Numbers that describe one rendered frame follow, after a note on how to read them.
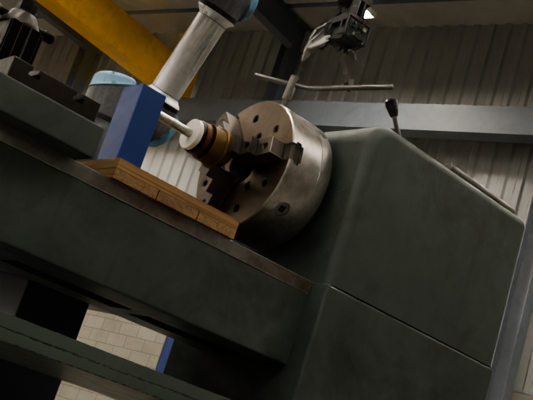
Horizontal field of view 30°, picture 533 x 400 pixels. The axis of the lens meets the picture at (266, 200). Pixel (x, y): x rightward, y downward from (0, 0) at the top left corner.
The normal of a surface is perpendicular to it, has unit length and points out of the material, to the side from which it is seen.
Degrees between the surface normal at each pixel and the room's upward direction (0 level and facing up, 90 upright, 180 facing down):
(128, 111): 90
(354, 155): 90
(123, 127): 90
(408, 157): 90
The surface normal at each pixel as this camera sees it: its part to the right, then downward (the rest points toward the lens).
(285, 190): 0.48, 0.33
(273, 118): -0.71, -0.40
